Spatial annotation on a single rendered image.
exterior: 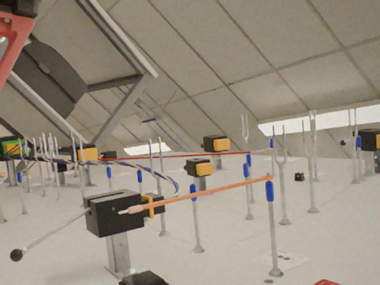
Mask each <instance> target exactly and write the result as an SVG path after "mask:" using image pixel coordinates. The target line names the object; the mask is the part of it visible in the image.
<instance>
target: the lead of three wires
mask: <svg viewBox="0 0 380 285"><path fill-rule="evenodd" d="M155 174H156V175H157V176H158V177H161V178H163V179H165V180H168V181H169V182H170V183H171V184H173V185H174V186H175V188H176V192H175V193H174V194H173V195H171V196H169V197H166V198H165V200H167V199H170V198H174V197H178V196H179V194H180V192H181V189H180V184H179V183H178V182H176V181H174V179H173V178H172V177H169V176H168V175H164V174H163V173H161V172H159V171H157V172H156V173H155Z"/></svg>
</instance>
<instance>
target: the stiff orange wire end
mask: <svg viewBox="0 0 380 285"><path fill-rule="evenodd" d="M272 179H274V176H273V175H270V176H269V177H267V175H264V176H262V177H259V178H256V179H252V180H247V181H243V182H239V183H233V184H230V185H227V186H221V187H217V188H214V189H208V190H205V191H199V192H195V193H192V194H187V195H183V196H179V197H174V198H170V199H167V200H161V201H157V202H153V203H148V204H145V205H137V206H132V207H129V208H128V209H127V210H124V211H121V212H118V213H119V214H122V213H126V212H128V213H130V214H131V213H135V212H140V211H141V210H143V209H149V208H152V207H155V206H161V205H165V204H169V203H174V202H177V201H181V200H186V199H189V198H193V197H199V196H202V195H205V194H211V193H214V192H218V191H223V190H227V189H232V188H235V187H238V186H245V185H249V184H252V183H257V182H260V181H264V180H272Z"/></svg>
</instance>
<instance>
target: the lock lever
mask: <svg viewBox="0 0 380 285"><path fill-rule="evenodd" d="M88 212H91V207H89V208H86V209H84V210H82V211H81V212H80V213H78V214H76V215H75V216H73V217H72V218H71V219H69V220H67V221H65V222H64V223H63V224H61V225H60V226H57V227H56V228H55V229H52V230H51V232H48V233H47V234H46V235H44V236H42V237H41V238H39V239H38V240H36V241H34V242H33V243H31V244H30V245H28V246H26V247H22V249H21V250H22V253H23V255H26V252H27V251H29V250H30V249H32V248H33V247H35V246H37V245H38V244H40V243H41V242H43V241H44V240H47V239H48V238H49V237H51V236H52V235H55V234H56V233H57V232H58V231H60V230H61V229H63V228H65V227H66V226H68V225H69V224H71V223H72V222H74V221H75V220H77V219H79V218H80V217H81V216H83V215H84V214H86V213H88Z"/></svg>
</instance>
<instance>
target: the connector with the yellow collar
mask: <svg viewBox="0 0 380 285"><path fill-rule="evenodd" d="M144 195H147V196H150V197H151V198H152V203H153V202H157V201H161V200H165V197H164V196H163V195H159V194H153V193H147V194H144ZM141 200H142V205H145V204H148V200H147V199H145V198H141ZM164 212H166V205H161V206H155V207H153V213H154V215H155V214H161V213H164ZM142 213H143V217H148V216H149V209H143V211H142Z"/></svg>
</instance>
